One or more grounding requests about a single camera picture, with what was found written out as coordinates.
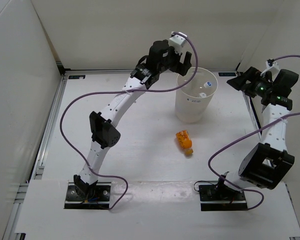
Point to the aluminium table frame rail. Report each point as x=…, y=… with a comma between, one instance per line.
x=39, y=163

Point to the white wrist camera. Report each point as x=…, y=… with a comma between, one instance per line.
x=177, y=41
x=271, y=66

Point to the clear plastic bottle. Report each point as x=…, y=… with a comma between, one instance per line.
x=208, y=85

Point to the cream plastic bin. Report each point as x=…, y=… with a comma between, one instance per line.
x=190, y=108

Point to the orange juice bottle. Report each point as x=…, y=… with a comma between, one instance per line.
x=185, y=142

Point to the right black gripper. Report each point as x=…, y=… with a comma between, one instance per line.
x=251, y=75

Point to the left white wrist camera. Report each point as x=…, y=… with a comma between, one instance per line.
x=177, y=41

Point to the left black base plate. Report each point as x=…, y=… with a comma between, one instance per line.
x=97, y=199

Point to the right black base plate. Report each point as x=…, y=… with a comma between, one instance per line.
x=216, y=197

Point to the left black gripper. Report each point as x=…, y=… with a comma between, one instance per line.
x=179, y=67

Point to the blue corner sticker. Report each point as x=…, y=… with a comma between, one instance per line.
x=76, y=77
x=227, y=74

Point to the white label lemon bottle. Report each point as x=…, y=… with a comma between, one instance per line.
x=202, y=95

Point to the left blue corner sticker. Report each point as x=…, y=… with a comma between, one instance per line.
x=76, y=77

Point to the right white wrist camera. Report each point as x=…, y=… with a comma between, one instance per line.
x=271, y=66

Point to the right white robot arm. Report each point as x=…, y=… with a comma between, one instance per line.
x=269, y=161

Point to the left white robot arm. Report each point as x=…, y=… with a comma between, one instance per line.
x=163, y=55

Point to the right blue corner sticker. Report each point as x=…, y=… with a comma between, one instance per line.
x=227, y=74

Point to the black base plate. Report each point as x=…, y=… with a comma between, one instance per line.
x=97, y=199
x=216, y=197

